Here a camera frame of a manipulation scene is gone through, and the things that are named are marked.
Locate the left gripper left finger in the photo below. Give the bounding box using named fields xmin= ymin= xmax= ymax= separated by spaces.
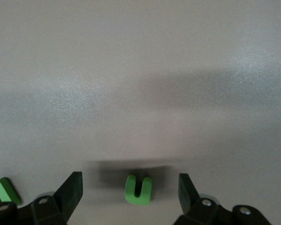
xmin=0 ymin=172 xmax=83 ymax=225

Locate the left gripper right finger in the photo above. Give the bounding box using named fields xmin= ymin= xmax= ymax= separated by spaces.
xmin=172 ymin=173 xmax=272 ymax=225

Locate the small green letter n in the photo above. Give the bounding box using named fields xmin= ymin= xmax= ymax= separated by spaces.
xmin=125 ymin=174 xmax=153 ymax=206

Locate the big green letter N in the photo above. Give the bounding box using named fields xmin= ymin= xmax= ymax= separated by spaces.
xmin=0 ymin=177 xmax=22 ymax=207

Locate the brown table cover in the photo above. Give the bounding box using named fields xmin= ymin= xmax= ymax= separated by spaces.
xmin=0 ymin=0 xmax=281 ymax=225

